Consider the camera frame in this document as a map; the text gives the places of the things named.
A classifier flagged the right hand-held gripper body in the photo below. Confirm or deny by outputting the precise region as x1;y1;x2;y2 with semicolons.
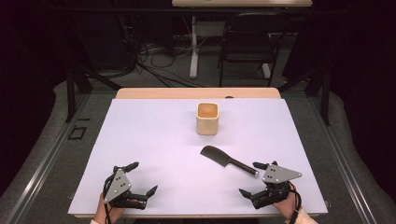
251;161;303;210

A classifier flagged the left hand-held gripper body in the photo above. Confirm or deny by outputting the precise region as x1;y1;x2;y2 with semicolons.
102;165;148;210

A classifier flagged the black wide-tooth comb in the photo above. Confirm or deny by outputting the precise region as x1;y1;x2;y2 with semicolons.
200;145;260;177

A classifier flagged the beige square cup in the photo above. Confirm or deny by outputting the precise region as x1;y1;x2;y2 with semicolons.
195;102;220;136

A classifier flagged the person's left hand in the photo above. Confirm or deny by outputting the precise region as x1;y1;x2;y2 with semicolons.
94;192;126;224

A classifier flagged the person's right hand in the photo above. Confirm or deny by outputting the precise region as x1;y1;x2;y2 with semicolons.
273;184;301;220

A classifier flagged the white table mat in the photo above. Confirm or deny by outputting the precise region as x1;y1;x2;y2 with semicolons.
67;98;329;217

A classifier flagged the wooden table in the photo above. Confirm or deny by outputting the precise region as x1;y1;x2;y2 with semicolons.
73;87;328;219

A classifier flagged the black metal stand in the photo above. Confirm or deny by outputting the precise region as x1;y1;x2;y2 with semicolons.
276;60;332;127
63;59;123;123

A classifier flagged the black folding chair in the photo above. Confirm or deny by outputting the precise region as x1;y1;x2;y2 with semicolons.
217;12;292;89

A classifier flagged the grey metal stand leg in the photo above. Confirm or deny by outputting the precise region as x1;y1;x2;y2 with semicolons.
171;0;313;79

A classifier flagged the dark curtain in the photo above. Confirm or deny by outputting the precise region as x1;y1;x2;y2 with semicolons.
0;0;68;197
328;0;396;202

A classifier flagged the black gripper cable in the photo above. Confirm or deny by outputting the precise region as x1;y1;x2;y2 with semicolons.
102;174;117;224
288;181;303;224

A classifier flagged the metal floor rail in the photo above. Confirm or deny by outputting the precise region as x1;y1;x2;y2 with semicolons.
4;92;92;224
307;95;378;224

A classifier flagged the bundle of floor cables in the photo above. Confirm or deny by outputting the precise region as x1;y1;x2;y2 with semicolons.
122;17;204;89

